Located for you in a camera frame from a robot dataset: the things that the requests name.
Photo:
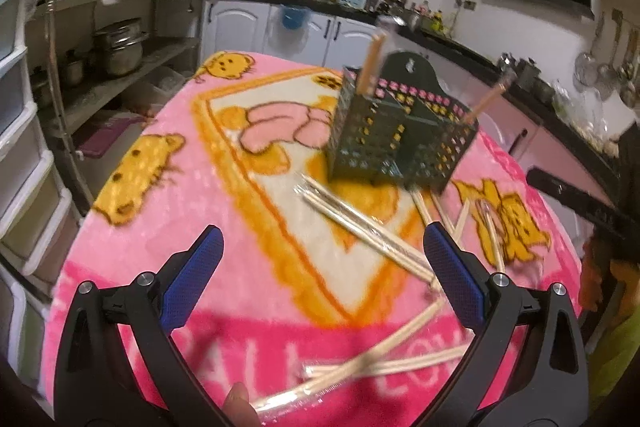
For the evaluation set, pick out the stacked steel pots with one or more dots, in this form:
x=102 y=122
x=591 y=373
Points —
x=120 y=52

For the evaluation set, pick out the dark green perforated utensil basket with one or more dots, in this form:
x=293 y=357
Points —
x=380 y=142

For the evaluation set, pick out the person's left hand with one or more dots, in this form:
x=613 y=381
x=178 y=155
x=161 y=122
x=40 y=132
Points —
x=236 y=404

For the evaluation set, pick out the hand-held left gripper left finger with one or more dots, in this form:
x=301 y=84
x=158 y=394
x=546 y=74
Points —
x=200 y=267

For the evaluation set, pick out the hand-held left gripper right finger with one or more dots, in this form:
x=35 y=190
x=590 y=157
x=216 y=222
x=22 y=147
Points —
x=450 y=267

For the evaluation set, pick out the wooden chopstick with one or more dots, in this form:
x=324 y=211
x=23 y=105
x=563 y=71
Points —
x=460 y=227
x=372 y=62
x=422 y=207
x=487 y=102

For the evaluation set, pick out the hanging metal skimmer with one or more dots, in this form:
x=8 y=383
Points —
x=606 y=74

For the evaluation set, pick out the small steel kettle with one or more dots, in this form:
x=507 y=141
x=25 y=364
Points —
x=509 y=67

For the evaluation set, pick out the white plastic drawer tower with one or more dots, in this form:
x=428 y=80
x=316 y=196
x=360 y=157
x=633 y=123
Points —
x=20 y=132

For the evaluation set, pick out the blue plastic bag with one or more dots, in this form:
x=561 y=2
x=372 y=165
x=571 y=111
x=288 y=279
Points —
x=292 y=17

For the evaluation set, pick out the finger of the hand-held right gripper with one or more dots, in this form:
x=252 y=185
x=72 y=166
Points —
x=570 y=194

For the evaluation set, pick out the pink printed blanket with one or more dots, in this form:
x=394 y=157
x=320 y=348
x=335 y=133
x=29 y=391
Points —
x=250 y=307

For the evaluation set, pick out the large steel kettle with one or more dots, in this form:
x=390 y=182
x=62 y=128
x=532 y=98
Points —
x=527 y=74

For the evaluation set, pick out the purple plastic box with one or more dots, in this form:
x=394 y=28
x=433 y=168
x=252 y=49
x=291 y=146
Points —
x=110 y=132

